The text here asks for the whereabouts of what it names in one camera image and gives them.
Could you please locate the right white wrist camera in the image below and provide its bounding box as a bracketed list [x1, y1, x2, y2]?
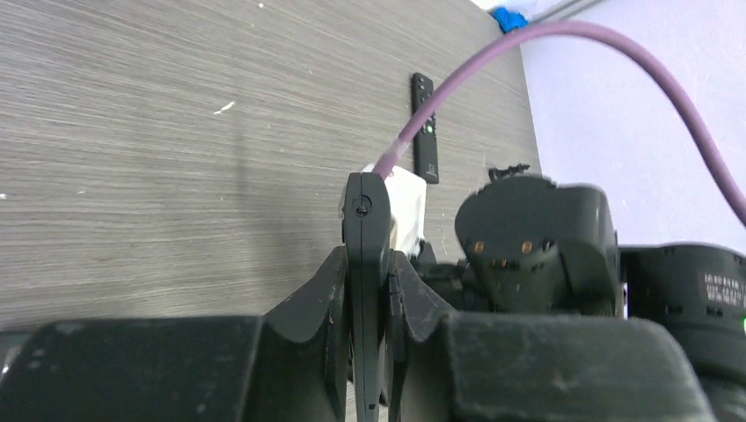
[338, 164, 427, 258]

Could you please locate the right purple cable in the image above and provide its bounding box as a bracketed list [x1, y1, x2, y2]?
[372, 20, 746, 229]

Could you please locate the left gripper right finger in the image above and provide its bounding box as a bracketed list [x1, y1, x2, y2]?
[389, 254, 715, 421]

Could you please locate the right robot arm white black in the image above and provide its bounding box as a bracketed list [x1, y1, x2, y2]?
[412, 169, 745, 421]

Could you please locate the black remote plain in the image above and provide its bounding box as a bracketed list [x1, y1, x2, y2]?
[343, 172, 391, 421]

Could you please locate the black remote with label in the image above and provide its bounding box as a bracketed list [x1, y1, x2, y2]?
[411, 72, 440, 185]

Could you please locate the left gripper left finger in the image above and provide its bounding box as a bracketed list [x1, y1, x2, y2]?
[1, 247, 348, 421]

